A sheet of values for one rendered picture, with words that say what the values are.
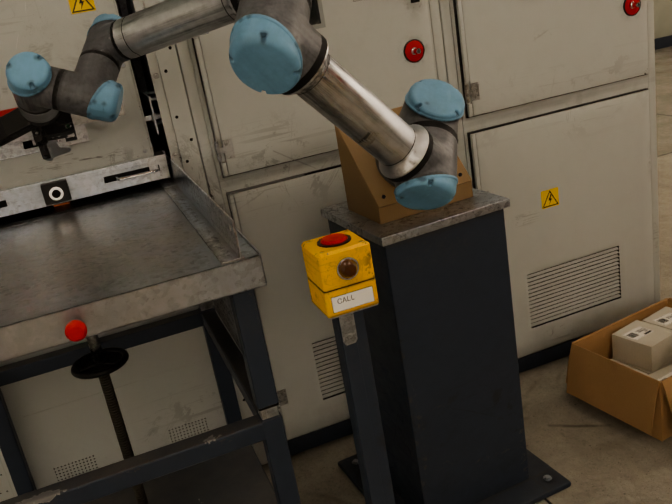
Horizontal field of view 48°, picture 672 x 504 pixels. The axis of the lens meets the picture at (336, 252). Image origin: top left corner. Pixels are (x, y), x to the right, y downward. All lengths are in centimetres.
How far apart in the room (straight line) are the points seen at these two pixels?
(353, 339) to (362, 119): 40
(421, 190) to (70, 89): 65
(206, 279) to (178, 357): 80
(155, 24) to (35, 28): 52
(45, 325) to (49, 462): 92
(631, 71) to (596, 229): 48
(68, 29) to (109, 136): 26
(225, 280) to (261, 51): 37
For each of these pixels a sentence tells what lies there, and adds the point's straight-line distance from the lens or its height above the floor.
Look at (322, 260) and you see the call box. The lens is 103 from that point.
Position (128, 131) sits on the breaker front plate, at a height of 100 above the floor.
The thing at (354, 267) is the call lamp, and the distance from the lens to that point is 104.
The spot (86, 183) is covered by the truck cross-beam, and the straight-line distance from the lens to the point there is 190.
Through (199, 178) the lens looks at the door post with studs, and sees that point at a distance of 190.
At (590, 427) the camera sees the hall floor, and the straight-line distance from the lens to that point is 222.
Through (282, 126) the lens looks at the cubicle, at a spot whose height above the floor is 93.
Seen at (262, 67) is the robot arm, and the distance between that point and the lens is 119.
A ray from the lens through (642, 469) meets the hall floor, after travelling 208.
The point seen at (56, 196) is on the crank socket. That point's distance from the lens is 188.
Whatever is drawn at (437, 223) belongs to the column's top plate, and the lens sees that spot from 158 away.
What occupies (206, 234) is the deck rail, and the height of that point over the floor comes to 85.
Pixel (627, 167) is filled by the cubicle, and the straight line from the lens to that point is 248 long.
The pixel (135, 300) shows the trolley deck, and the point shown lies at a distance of 123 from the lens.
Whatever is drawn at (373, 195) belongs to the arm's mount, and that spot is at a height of 81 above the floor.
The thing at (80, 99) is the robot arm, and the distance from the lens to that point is 143.
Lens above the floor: 124
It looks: 19 degrees down
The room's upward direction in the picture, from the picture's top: 10 degrees counter-clockwise
